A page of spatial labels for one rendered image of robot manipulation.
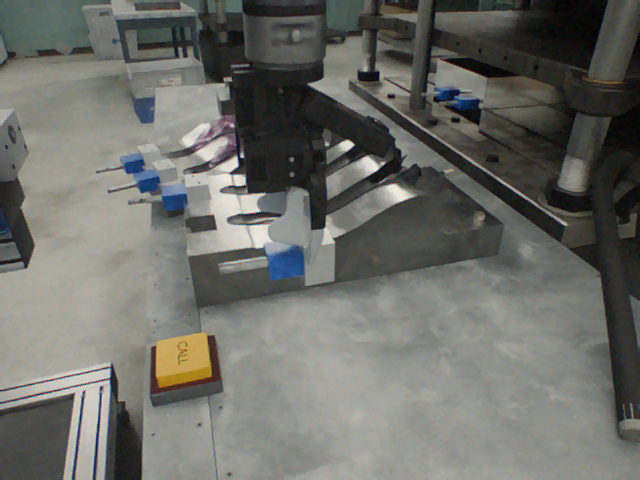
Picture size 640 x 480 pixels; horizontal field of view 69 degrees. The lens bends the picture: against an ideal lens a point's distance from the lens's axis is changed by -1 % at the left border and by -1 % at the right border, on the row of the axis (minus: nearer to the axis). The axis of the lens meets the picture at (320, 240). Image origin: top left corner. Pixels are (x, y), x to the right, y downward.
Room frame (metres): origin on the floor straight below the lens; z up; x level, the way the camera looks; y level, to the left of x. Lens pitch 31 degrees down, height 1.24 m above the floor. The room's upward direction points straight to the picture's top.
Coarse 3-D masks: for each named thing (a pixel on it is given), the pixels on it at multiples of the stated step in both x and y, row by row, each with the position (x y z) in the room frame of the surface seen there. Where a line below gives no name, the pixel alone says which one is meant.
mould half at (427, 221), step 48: (336, 192) 0.70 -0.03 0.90; (384, 192) 0.65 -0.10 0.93; (432, 192) 0.63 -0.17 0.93; (192, 240) 0.57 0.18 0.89; (240, 240) 0.57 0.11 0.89; (336, 240) 0.58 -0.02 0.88; (384, 240) 0.61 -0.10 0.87; (432, 240) 0.63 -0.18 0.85; (480, 240) 0.65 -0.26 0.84; (240, 288) 0.54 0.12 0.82; (288, 288) 0.56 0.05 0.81
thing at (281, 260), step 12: (324, 240) 0.46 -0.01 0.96; (264, 252) 0.46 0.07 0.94; (276, 252) 0.45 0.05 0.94; (288, 252) 0.45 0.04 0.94; (300, 252) 0.45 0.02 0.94; (324, 252) 0.45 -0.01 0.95; (228, 264) 0.44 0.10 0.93; (240, 264) 0.44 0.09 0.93; (252, 264) 0.45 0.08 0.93; (264, 264) 0.45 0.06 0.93; (276, 264) 0.44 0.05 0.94; (288, 264) 0.44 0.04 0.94; (300, 264) 0.44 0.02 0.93; (324, 264) 0.45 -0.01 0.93; (276, 276) 0.44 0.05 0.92; (288, 276) 0.44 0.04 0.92; (312, 276) 0.44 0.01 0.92; (324, 276) 0.45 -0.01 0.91
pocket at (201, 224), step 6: (198, 216) 0.64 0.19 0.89; (204, 216) 0.64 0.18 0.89; (210, 216) 0.64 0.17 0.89; (186, 222) 0.63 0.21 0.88; (192, 222) 0.63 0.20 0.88; (198, 222) 0.64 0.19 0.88; (204, 222) 0.64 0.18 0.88; (210, 222) 0.64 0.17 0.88; (186, 228) 0.63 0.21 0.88; (192, 228) 0.63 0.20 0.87; (198, 228) 0.64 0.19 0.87; (204, 228) 0.64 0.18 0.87; (210, 228) 0.64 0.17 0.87; (216, 228) 0.64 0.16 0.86
